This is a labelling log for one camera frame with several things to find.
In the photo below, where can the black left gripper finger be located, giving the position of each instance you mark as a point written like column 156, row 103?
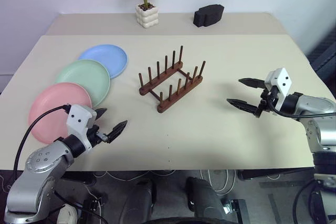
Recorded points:
column 101, row 113
column 116, row 130

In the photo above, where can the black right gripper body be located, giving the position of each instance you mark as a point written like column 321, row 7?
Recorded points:
column 267, row 98

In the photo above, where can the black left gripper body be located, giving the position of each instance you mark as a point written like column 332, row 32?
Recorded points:
column 95, row 134

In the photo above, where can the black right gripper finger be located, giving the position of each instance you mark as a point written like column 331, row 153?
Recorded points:
column 244, row 105
column 253, row 83

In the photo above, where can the green plastic plate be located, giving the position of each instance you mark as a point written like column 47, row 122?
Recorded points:
column 84, row 77

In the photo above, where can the red plastic plate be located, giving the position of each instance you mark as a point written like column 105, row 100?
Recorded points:
column 52, row 103

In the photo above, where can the blue plastic plate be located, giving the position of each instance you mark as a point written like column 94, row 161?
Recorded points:
column 105, row 56

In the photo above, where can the wooden dish rack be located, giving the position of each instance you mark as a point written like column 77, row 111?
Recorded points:
column 162, row 77

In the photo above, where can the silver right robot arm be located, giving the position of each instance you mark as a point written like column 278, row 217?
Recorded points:
column 315, row 104

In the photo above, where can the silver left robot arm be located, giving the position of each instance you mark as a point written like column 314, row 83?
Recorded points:
column 39, row 161

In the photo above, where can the cream table cover sheet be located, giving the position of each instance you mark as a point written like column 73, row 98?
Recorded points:
column 210, row 129

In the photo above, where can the dark rounded shape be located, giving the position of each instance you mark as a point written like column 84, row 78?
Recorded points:
column 139, row 200
column 203, row 200

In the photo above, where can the dark slatted panel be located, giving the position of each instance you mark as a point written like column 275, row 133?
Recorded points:
column 324, row 51

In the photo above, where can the black foam block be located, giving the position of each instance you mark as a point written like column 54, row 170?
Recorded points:
column 208, row 15

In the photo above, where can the white power strip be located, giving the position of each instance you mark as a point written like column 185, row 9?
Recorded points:
column 67, row 213

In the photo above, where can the white bubbly ceramic pot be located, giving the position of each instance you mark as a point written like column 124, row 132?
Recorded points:
column 147, row 16

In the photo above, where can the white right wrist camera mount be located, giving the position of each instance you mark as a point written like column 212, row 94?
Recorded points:
column 282, row 82

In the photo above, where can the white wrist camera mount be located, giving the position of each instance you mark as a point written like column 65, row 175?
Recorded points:
column 78, row 116
column 282, row 82

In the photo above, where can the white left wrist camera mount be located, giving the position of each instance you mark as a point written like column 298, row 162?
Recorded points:
column 78, row 116

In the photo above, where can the black table frame beam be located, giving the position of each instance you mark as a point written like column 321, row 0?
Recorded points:
column 275, row 174

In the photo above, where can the black metal floor bracket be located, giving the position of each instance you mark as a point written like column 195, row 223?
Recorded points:
column 236, row 211

